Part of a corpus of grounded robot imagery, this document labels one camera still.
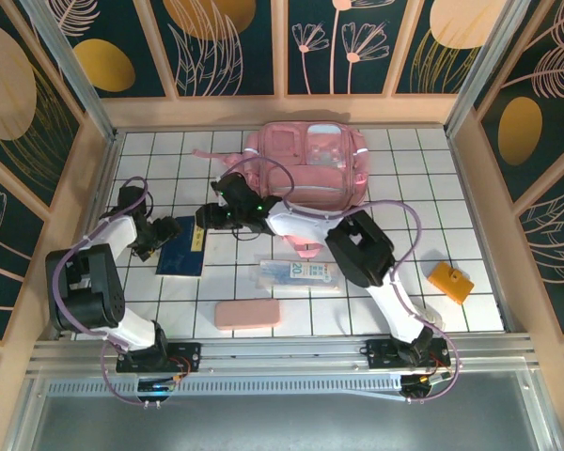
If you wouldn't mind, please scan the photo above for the dark blue book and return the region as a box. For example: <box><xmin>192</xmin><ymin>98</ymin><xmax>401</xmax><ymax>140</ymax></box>
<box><xmin>155</xmin><ymin>215</ymin><xmax>210</xmax><ymax>278</ymax></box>

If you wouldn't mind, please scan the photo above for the pink backpack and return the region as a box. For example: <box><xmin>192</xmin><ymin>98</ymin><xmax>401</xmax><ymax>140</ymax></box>
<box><xmin>192</xmin><ymin>120</ymin><xmax>371</xmax><ymax>258</ymax></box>

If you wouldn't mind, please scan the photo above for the clear plastic supplies pack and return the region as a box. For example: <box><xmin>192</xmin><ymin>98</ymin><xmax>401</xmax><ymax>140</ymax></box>
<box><xmin>253</xmin><ymin>258</ymin><xmax>342</xmax><ymax>295</ymax></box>

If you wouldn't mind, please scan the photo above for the pink pencil case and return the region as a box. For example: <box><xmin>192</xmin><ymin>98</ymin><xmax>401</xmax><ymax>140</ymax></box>
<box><xmin>214</xmin><ymin>299</ymin><xmax>282</xmax><ymax>333</ymax></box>

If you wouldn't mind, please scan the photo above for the orange wallet notebook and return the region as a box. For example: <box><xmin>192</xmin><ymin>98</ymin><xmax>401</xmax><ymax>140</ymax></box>
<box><xmin>427</xmin><ymin>260</ymin><xmax>476</xmax><ymax>306</ymax></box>

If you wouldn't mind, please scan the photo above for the grey metal panel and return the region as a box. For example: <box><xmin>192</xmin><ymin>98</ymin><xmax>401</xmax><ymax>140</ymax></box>
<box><xmin>7</xmin><ymin>369</ymin><xmax>564</xmax><ymax>451</ymax></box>

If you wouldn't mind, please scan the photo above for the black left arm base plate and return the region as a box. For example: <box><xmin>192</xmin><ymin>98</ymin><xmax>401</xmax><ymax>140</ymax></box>
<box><xmin>116</xmin><ymin>341</ymin><xmax>203</xmax><ymax>374</ymax></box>

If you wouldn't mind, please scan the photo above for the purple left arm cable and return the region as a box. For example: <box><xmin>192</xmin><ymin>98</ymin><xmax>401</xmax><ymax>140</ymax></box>
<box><xmin>51</xmin><ymin>176</ymin><xmax>190</xmax><ymax>408</ymax></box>

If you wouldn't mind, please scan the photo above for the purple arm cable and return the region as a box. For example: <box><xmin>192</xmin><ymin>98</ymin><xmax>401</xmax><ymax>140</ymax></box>
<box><xmin>223</xmin><ymin>157</ymin><xmax>462</xmax><ymax>406</ymax></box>
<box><xmin>51</xmin><ymin>176</ymin><xmax>190</xmax><ymax>408</ymax></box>

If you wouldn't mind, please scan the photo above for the aluminium mounting rail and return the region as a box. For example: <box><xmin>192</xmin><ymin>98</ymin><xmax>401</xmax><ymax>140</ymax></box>
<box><xmin>27</xmin><ymin>334</ymin><xmax>540</xmax><ymax>377</ymax></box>

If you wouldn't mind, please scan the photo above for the slotted grey cable duct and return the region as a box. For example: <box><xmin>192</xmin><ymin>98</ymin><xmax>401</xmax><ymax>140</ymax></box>
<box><xmin>46</xmin><ymin>379</ymin><xmax>405</xmax><ymax>396</ymax></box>

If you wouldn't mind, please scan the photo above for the aluminium frame post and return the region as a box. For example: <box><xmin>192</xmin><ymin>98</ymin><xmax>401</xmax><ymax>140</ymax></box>
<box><xmin>21</xmin><ymin>0</ymin><xmax>119</xmax><ymax>143</ymax></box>
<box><xmin>444</xmin><ymin>0</ymin><xmax>533</xmax><ymax>138</ymax></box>

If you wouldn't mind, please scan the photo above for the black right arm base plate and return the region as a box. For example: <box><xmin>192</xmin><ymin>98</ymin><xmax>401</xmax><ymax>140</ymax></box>
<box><xmin>365</xmin><ymin>335</ymin><xmax>452</xmax><ymax>370</ymax></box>

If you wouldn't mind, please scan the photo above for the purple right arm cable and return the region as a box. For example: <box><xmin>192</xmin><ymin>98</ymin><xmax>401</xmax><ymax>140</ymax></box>
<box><xmin>223</xmin><ymin>157</ymin><xmax>462</xmax><ymax>406</ymax></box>

